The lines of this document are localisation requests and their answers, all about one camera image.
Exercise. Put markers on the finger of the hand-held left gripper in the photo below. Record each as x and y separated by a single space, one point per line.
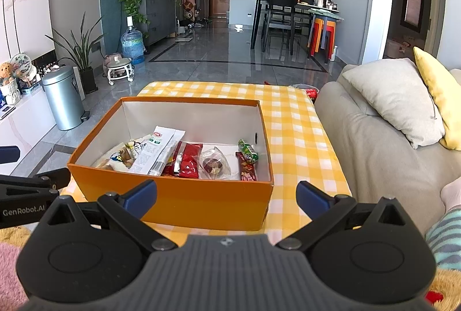
9 154
36 181

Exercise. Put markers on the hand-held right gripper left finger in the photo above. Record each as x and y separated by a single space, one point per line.
138 199

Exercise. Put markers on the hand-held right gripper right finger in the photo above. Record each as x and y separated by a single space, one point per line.
313 201

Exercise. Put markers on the orange cardboard box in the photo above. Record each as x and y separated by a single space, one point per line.
180 203

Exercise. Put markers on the white bread packet blue logo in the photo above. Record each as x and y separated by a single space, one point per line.
117 159

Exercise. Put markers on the long white snack packet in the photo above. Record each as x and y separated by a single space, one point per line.
158 152

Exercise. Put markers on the shiny red snack packet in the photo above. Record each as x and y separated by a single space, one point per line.
189 161

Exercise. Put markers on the red sausage stick packet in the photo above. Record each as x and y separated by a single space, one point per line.
246 169

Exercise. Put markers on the green printed snack packet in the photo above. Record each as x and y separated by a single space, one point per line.
248 151

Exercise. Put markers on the chocolate pastry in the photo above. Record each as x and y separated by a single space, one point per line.
215 164

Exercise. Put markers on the pink and yellow fluffy blanket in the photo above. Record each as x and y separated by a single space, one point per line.
10 267

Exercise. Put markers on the beige sofa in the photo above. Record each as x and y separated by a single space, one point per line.
378 167

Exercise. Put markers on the silver pedal trash bin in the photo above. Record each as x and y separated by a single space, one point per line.
65 98

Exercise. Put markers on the brown stuffed bear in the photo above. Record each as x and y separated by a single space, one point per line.
6 71

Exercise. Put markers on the red and white plastic bag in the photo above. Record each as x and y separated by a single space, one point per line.
309 90

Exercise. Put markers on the long-leaf potted plant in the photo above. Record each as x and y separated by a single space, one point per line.
81 52

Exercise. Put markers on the beige cushion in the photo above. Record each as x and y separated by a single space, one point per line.
392 95

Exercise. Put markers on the white wheeled stool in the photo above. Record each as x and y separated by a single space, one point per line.
120 68

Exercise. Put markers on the person's leg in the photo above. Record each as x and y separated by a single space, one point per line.
446 235

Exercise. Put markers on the blue water jug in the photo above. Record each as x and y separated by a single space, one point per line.
132 43

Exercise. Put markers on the yellow cushion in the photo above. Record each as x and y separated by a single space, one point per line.
439 91

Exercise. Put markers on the stacked orange stools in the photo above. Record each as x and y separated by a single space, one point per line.
322 34

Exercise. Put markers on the grey cabinet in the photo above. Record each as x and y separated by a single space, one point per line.
158 12

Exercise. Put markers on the dining table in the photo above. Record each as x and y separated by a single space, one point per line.
257 1

